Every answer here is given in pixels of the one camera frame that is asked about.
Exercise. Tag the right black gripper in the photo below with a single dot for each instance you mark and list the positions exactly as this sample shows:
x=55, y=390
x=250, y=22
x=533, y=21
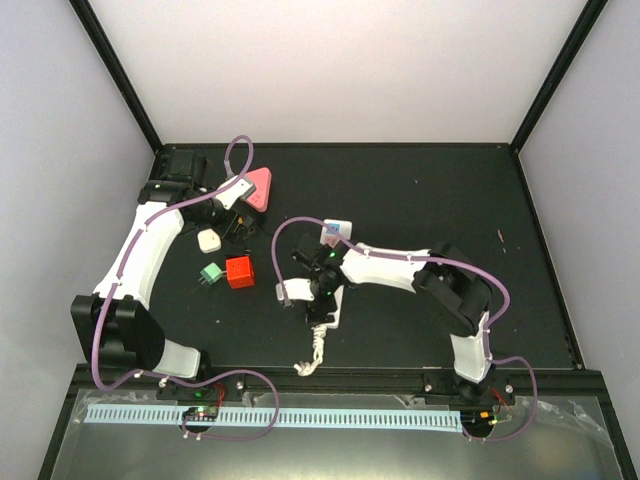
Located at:
x=314, y=316

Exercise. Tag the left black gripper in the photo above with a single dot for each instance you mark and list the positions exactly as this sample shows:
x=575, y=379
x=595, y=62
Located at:
x=238, y=235

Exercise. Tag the red cube socket adapter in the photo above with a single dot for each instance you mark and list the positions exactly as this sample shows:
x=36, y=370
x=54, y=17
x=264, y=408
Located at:
x=240, y=272

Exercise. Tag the green white plug adapter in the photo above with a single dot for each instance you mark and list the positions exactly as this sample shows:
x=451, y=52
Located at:
x=211, y=274

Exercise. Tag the pink triangular power strip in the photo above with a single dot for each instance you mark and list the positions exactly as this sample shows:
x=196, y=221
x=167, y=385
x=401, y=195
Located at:
x=261, y=179

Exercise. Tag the white long power strip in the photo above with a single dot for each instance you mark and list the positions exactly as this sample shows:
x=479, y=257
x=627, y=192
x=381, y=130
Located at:
x=329, y=237

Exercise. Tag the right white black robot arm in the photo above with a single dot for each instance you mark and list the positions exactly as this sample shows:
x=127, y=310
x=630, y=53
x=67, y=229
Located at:
x=457, y=300

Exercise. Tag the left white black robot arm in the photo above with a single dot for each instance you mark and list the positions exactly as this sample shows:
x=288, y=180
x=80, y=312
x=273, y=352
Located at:
x=119, y=337

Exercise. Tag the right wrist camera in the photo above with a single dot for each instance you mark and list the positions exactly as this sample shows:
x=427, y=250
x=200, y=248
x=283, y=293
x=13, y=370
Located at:
x=296, y=289

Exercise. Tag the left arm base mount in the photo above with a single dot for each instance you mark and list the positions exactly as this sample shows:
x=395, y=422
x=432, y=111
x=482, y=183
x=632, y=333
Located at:
x=229, y=388

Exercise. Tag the white slotted cable duct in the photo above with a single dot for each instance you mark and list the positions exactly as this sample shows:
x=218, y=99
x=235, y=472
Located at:
x=306, y=418

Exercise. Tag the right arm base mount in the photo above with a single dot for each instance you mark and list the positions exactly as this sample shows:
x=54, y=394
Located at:
x=446, y=385

